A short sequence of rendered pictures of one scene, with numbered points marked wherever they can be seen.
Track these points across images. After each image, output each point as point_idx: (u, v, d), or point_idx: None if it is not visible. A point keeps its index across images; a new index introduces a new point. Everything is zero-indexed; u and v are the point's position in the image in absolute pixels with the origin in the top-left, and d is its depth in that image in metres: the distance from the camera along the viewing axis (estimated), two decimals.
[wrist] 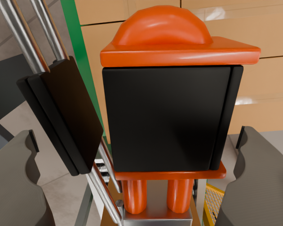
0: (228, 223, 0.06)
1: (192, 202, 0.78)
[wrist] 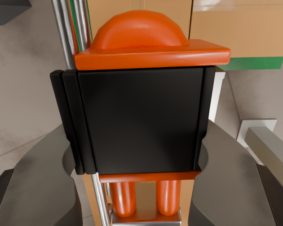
0: (200, 215, 0.06)
1: None
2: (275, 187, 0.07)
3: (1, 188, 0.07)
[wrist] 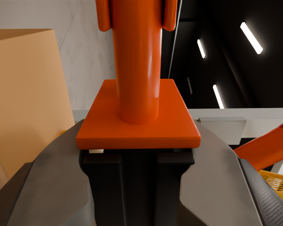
0: (188, 213, 0.06)
1: None
2: (255, 179, 0.07)
3: (20, 180, 0.07)
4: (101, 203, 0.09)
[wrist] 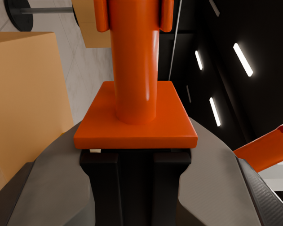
0: (187, 213, 0.06)
1: None
2: (254, 178, 0.07)
3: (21, 180, 0.07)
4: (98, 203, 0.09)
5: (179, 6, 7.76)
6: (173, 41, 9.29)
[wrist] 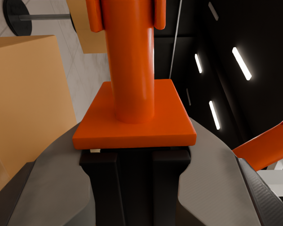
0: (187, 213, 0.06)
1: None
2: (254, 178, 0.07)
3: (22, 180, 0.08)
4: (99, 203, 0.09)
5: (179, 10, 7.83)
6: None
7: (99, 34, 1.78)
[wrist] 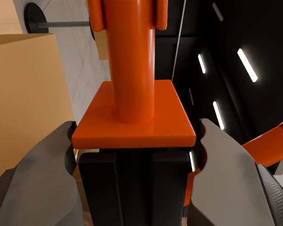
0: (199, 215, 0.06)
1: None
2: (273, 186, 0.07)
3: (2, 187, 0.07)
4: (97, 203, 0.09)
5: (182, 11, 7.84)
6: None
7: None
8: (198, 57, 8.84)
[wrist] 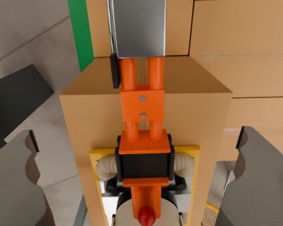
0: (228, 223, 0.06)
1: (213, 78, 0.50)
2: None
3: None
4: None
5: None
6: None
7: None
8: None
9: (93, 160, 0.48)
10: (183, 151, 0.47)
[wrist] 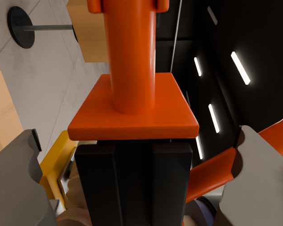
0: (226, 222, 0.06)
1: None
2: None
3: None
4: (95, 198, 0.09)
5: (178, 15, 7.91)
6: None
7: (100, 44, 1.83)
8: None
9: None
10: (63, 149, 0.26)
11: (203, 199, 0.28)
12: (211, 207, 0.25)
